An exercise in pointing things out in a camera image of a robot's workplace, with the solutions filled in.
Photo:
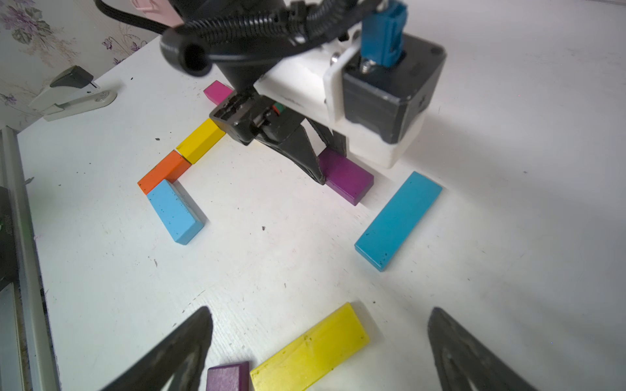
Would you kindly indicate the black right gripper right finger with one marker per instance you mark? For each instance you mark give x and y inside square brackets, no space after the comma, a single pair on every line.
[463,362]

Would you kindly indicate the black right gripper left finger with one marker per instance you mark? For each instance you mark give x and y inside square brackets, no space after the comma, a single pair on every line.
[177,362]

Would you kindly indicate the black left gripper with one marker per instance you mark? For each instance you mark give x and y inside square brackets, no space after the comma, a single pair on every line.
[247,116]

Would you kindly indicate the purple block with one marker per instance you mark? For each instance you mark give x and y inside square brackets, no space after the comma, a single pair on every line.
[349,180]
[228,377]

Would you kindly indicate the magenta block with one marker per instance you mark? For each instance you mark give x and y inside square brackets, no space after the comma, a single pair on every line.
[217,92]

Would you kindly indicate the teal long block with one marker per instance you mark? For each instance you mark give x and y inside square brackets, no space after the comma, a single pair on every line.
[389,230]

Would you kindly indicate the light blue long block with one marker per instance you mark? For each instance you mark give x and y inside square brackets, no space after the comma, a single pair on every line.
[179,219]

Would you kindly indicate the orange-red block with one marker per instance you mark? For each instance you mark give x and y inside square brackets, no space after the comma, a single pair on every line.
[170,168]

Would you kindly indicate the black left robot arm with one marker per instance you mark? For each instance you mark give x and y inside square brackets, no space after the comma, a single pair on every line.
[258,40]

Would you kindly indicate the yellow long block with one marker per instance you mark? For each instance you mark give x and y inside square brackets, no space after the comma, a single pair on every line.
[314,354]

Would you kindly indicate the pink pen cup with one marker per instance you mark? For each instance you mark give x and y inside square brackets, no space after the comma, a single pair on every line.
[160,11]

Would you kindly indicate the white black stapler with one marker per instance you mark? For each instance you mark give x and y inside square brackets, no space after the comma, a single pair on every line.
[70,93]

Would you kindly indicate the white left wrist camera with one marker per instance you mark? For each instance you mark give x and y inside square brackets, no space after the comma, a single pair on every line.
[374,91]

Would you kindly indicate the aluminium front rail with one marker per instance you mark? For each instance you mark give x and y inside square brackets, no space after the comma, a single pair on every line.
[27,353]

